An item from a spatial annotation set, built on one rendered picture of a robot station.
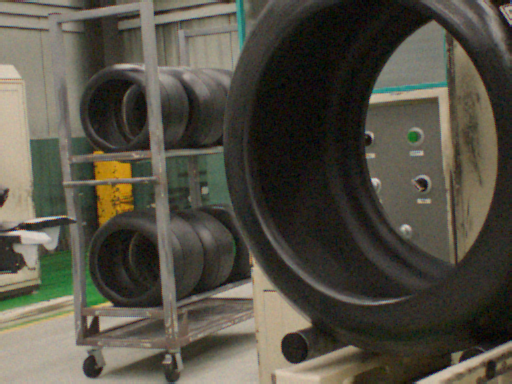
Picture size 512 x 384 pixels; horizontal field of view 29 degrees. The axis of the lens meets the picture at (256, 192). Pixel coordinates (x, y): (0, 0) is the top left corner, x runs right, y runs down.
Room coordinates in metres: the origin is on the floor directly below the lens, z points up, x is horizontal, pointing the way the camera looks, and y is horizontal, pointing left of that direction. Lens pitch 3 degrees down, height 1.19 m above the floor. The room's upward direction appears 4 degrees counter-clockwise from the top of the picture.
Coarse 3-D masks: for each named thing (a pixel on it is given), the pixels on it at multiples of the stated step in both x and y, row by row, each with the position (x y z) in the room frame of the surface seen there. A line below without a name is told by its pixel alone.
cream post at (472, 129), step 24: (456, 48) 1.60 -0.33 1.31; (456, 72) 1.60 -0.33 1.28; (456, 96) 1.61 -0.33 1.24; (480, 96) 1.58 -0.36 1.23; (456, 120) 1.61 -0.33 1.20; (480, 120) 1.58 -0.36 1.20; (456, 144) 1.61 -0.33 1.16; (480, 144) 1.58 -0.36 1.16; (456, 168) 1.61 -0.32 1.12; (480, 168) 1.58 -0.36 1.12; (456, 192) 1.61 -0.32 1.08; (480, 192) 1.59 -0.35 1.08; (456, 216) 1.62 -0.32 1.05; (480, 216) 1.59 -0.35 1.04
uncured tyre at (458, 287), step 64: (320, 0) 1.31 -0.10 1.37; (384, 0) 1.54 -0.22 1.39; (448, 0) 1.19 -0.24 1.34; (256, 64) 1.38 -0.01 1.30; (320, 64) 1.59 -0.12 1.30; (384, 64) 1.59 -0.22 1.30; (256, 128) 1.42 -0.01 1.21; (320, 128) 1.62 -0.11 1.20; (256, 192) 1.41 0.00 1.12; (320, 192) 1.62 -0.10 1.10; (256, 256) 1.41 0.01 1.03; (320, 256) 1.54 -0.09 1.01; (384, 256) 1.57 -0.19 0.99; (320, 320) 1.34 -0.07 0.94; (384, 320) 1.27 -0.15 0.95; (448, 320) 1.21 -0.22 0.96
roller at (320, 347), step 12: (288, 336) 1.38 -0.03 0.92; (300, 336) 1.37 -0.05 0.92; (312, 336) 1.38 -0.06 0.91; (324, 336) 1.40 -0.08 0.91; (288, 348) 1.38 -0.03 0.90; (300, 348) 1.36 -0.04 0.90; (312, 348) 1.37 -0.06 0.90; (324, 348) 1.39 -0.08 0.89; (336, 348) 1.42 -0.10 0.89; (288, 360) 1.38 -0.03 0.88; (300, 360) 1.37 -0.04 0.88
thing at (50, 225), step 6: (24, 222) 1.82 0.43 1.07; (30, 222) 1.81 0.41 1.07; (36, 222) 1.81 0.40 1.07; (42, 222) 1.82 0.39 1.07; (48, 222) 1.82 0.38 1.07; (54, 222) 1.83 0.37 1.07; (60, 222) 1.83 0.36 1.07; (66, 222) 1.83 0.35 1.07; (72, 222) 1.84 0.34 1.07; (30, 228) 1.81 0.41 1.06; (36, 228) 1.81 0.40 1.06; (42, 228) 1.82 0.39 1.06; (48, 228) 1.83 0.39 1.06; (54, 228) 1.84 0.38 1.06; (48, 234) 1.83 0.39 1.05; (54, 234) 1.84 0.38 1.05; (54, 240) 1.84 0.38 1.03; (48, 246) 1.84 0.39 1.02; (54, 246) 1.84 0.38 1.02
